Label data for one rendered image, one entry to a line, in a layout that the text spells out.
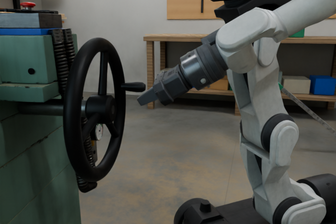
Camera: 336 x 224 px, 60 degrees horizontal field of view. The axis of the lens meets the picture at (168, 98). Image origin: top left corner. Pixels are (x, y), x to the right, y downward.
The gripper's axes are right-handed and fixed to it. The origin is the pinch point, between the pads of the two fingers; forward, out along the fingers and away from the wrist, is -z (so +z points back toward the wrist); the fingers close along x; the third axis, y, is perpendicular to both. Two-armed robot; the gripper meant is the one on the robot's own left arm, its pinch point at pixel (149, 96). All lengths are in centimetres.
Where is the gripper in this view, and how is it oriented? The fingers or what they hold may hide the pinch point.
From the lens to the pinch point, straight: 70.2
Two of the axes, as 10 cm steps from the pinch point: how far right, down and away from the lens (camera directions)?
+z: 8.6, -4.6, -2.4
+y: -5.1, -8.2, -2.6
